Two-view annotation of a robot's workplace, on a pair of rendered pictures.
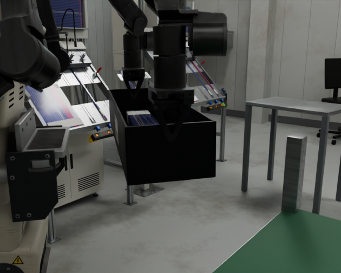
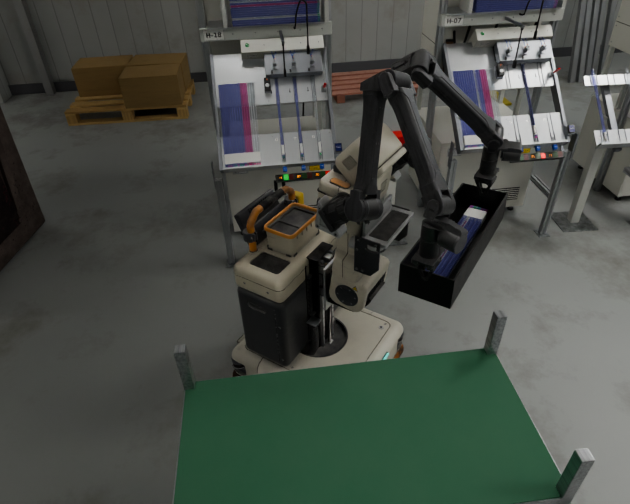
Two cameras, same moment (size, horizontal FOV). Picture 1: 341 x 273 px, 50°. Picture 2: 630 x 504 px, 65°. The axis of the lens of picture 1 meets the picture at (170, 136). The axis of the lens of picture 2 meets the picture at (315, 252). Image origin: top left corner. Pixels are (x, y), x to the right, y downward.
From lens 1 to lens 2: 1.06 m
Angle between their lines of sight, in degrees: 47
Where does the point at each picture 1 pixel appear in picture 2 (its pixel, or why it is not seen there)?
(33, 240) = (367, 280)
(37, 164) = (369, 248)
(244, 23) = not seen: outside the picture
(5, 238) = (350, 275)
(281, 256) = (439, 370)
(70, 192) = not seen: hidden behind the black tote
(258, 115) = not seen: outside the picture
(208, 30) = (446, 239)
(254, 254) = (427, 362)
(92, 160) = (516, 173)
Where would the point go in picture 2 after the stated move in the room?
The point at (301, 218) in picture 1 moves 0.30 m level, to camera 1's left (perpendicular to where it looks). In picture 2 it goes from (485, 359) to (400, 309)
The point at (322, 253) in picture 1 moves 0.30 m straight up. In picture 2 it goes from (461, 382) to (480, 302)
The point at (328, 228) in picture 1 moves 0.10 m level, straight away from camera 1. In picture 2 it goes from (490, 373) to (520, 363)
